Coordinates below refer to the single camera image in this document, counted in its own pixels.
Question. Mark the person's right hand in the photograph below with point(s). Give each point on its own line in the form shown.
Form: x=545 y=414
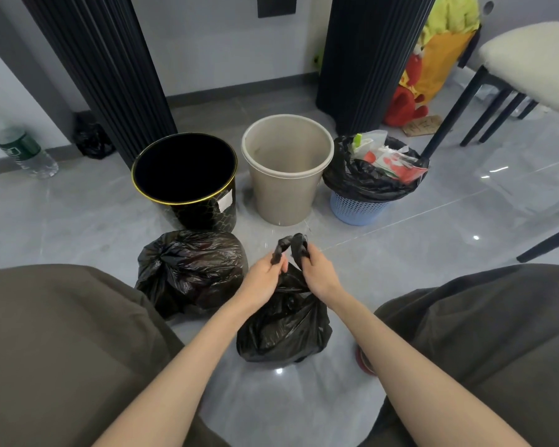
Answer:
x=321 y=274

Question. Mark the person's left hand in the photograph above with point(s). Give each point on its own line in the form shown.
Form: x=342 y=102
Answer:
x=261 y=281

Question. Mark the black garbage bag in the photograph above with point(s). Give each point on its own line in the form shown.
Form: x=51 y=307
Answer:
x=191 y=270
x=284 y=330
x=349 y=181

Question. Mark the blue mesh plastic bin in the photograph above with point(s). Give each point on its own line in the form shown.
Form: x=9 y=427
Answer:
x=356 y=211

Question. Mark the beige plastic bin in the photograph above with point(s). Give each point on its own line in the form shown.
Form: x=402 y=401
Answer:
x=284 y=200

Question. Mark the black bin with gold rim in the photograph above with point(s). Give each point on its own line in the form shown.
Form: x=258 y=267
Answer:
x=205 y=216

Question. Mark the person's left forearm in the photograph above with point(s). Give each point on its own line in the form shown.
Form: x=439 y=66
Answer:
x=181 y=372

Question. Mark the person's right forearm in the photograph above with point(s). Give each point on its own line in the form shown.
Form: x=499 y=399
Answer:
x=424 y=372

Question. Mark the person's right pink shoe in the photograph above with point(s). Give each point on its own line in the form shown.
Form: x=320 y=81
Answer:
x=364 y=360

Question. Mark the person's left leg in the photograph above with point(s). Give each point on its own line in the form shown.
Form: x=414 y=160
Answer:
x=51 y=349

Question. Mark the red white snack wrapper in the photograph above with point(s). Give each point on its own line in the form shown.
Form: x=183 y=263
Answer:
x=398 y=166

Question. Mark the white green plastic packaging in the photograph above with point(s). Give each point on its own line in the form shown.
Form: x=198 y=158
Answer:
x=365 y=141

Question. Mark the red plush toy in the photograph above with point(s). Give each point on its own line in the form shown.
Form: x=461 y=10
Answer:
x=400 y=109

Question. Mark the small crumpled black bag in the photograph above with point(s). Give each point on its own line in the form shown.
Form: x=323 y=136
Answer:
x=93 y=137

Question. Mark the yellow plush toy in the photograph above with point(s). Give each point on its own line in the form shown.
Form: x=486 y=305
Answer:
x=442 y=60

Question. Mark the large clear water bottle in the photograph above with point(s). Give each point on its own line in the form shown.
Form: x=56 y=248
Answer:
x=23 y=151

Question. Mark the cream cushioned chair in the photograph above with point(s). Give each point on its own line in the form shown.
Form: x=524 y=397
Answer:
x=535 y=60

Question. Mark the black wall outlet panel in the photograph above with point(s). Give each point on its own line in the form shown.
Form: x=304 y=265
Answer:
x=276 y=5

